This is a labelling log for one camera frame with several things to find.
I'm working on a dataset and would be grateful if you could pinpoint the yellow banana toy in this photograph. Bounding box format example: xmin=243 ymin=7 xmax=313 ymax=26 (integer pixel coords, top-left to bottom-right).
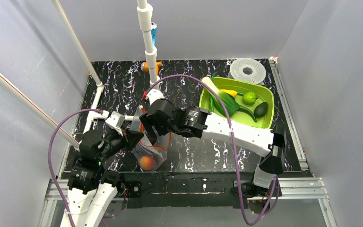
xmin=221 ymin=89 xmax=238 ymax=97

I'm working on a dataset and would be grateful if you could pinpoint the orange white clamp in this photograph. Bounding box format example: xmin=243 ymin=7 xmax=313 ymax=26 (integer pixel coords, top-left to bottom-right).
xmin=141 ymin=61 xmax=163 ymax=76

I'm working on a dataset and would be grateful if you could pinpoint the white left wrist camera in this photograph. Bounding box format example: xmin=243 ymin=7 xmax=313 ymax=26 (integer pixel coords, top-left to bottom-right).
xmin=105 ymin=112 xmax=125 ymax=136

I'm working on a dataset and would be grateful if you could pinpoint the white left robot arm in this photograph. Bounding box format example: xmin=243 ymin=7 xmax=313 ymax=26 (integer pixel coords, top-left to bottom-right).
xmin=60 ymin=129 xmax=144 ymax=227

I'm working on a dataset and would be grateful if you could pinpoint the peach toy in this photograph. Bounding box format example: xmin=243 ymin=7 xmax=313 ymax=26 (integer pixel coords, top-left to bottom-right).
xmin=138 ymin=156 xmax=155 ymax=171

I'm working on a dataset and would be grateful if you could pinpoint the light green lime toy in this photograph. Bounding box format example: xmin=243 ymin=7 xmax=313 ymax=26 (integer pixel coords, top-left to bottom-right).
xmin=242 ymin=91 xmax=258 ymax=105

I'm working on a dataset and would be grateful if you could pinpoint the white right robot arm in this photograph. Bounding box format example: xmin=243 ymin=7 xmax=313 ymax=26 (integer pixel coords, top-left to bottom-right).
xmin=139 ymin=98 xmax=285 ymax=189

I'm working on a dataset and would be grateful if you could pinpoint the dark green avocado toy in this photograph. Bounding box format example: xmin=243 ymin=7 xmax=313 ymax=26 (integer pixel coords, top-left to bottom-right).
xmin=254 ymin=102 xmax=268 ymax=118

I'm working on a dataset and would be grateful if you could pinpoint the aluminium rail frame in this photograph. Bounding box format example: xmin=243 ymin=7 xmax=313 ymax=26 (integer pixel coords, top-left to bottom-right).
xmin=39 ymin=59 xmax=337 ymax=227

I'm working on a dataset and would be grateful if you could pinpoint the clear zip top bag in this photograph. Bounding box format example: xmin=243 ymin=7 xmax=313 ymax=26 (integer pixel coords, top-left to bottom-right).
xmin=130 ymin=105 xmax=172 ymax=171

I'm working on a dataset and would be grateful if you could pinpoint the white pvc pipe frame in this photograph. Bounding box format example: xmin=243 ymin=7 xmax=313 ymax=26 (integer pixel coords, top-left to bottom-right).
xmin=0 ymin=0 xmax=165 ymax=152

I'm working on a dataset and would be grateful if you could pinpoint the bok choy toy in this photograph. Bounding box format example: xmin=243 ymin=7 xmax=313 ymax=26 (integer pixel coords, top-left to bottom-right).
xmin=201 ymin=77 xmax=240 ymax=117

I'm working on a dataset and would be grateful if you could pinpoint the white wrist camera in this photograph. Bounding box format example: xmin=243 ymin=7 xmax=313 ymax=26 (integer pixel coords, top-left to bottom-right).
xmin=105 ymin=112 xmax=125 ymax=136
xmin=143 ymin=88 xmax=164 ymax=105

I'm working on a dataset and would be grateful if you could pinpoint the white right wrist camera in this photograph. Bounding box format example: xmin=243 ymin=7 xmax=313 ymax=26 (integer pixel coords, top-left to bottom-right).
xmin=143 ymin=88 xmax=164 ymax=105

